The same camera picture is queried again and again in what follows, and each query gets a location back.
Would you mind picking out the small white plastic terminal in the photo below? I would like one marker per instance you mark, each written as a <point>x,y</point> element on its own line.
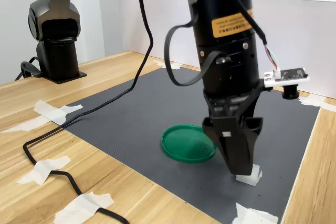
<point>246,180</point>

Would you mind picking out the round green lid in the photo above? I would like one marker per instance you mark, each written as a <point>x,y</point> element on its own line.
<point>183,145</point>

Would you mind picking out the white masking tape piece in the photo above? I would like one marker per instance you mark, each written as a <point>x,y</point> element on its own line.
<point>176,66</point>
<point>260,217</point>
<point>309,100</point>
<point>26,125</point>
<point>329,106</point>
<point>42,170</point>
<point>78,208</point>
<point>46,110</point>
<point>160,64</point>
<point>241,209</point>

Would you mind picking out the dark grey mat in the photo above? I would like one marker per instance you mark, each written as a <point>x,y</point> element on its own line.
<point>147,119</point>

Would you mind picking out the white partition panel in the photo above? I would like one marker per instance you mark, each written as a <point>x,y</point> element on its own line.
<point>302,37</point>
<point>126,24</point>

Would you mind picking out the white camera box with board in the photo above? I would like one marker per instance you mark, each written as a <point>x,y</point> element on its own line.
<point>288,75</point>

